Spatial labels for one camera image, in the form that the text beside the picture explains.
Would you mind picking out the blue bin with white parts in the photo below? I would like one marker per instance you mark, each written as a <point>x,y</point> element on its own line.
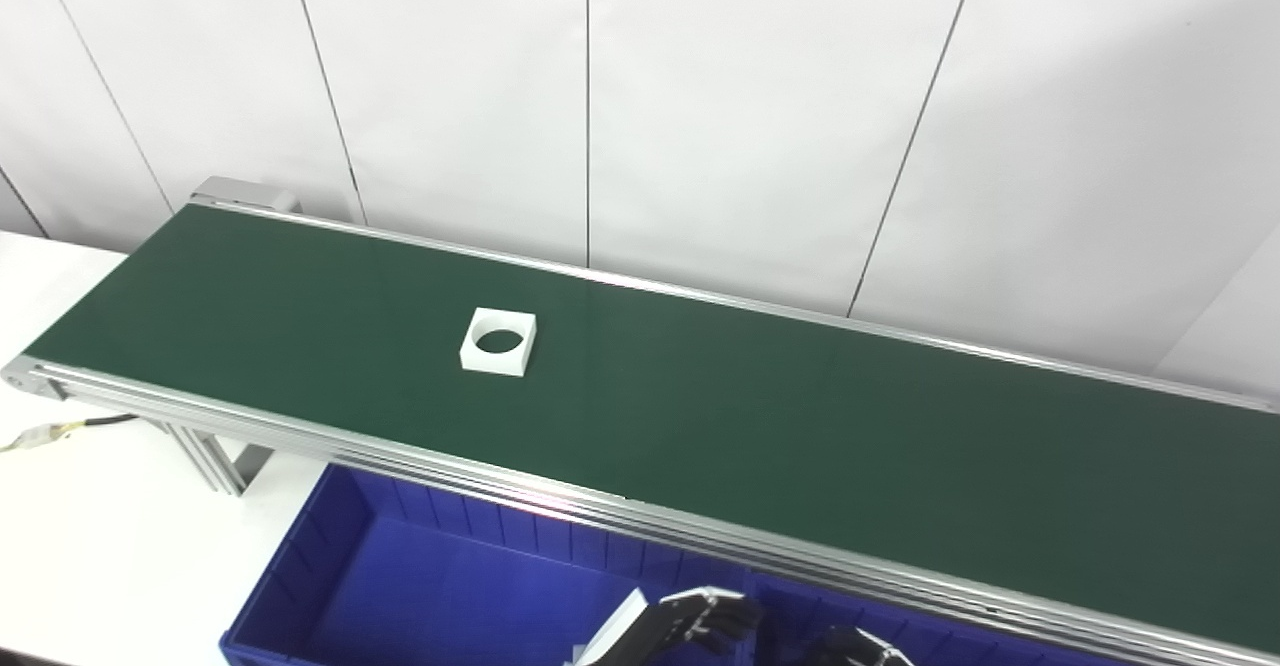
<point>450,596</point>

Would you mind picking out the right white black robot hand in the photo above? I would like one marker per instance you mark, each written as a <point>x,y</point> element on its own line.
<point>860,651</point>

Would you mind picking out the white square part with hole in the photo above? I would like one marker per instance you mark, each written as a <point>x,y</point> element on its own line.
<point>478,354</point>

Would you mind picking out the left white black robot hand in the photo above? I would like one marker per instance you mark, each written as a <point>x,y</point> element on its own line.
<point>660,631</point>

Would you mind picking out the blue bin with black cylinders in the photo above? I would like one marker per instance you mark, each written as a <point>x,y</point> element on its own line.
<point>790,616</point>

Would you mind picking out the aluminium conveyor leg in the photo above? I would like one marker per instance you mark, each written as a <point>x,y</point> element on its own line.
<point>215,456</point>

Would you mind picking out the grey conveyor motor housing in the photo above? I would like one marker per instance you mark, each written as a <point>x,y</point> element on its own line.
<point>245,193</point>

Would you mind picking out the green conveyor belt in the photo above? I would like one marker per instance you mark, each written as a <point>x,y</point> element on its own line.
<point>600,508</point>
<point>800,426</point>

